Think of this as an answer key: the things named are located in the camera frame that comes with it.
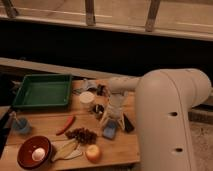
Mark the yellow apple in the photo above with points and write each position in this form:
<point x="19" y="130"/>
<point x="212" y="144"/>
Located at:
<point x="93" y="153"/>

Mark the small dark binder clip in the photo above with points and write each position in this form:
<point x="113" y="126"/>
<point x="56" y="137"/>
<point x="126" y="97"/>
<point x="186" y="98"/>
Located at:
<point x="101" y="90"/>

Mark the green plastic tray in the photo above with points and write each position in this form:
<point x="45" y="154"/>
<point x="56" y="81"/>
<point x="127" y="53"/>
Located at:
<point x="43" y="91"/>

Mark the white egg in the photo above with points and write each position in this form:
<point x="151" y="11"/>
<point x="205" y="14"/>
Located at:
<point x="38" y="154"/>

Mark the blue cup with utensil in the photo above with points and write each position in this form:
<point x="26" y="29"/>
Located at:
<point x="20" y="125"/>

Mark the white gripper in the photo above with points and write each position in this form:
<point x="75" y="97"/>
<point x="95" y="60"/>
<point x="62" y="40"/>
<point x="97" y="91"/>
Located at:
<point x="114" y="110"/>

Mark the wooden cutting board table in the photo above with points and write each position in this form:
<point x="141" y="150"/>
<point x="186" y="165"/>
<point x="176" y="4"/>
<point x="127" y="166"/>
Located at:
<point x="122" y="150"/>

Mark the red chili pepper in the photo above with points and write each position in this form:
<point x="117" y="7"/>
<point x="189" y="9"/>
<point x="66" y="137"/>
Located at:
<point x="68" y="123"/>

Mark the brown bowl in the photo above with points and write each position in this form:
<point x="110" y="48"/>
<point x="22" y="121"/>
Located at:
<point x="24" y="157"/>

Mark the white paper cup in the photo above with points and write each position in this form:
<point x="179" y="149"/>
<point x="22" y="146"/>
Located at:
<point x="87" y="100"/>

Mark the black rectangular block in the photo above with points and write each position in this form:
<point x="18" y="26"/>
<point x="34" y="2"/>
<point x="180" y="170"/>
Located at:
<point x="128" y="125"/>

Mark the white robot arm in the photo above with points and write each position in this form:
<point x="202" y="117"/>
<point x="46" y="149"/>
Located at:
<point x="163" y="98"/>

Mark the dark grape bunch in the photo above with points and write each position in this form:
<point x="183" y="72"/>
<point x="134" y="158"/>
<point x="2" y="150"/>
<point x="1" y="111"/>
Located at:
<point x="82" y="135"/>

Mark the blue sponge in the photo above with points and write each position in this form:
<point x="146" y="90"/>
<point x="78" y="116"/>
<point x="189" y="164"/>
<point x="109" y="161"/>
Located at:
<point x="110" y="130"/>

